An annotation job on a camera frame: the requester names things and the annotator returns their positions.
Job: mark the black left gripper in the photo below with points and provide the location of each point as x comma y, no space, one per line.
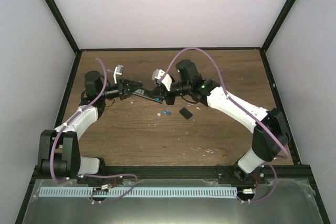
125,84

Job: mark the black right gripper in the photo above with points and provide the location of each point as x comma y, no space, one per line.
161,91

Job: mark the black remote control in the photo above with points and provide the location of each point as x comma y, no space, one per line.
145,93

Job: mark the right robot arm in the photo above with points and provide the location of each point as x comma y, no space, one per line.
268,127

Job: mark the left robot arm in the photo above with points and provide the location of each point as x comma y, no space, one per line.
59,154

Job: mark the black battery cover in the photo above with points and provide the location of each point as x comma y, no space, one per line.
185,113

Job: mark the metal front plate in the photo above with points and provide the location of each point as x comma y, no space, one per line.
286,201

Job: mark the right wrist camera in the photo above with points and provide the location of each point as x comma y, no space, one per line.
161,77

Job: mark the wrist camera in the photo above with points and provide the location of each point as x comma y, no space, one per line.
161,77
118,72

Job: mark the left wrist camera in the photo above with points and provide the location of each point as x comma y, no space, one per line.
118,72

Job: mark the light blue slotted cable duct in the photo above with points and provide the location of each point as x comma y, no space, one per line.
141,192

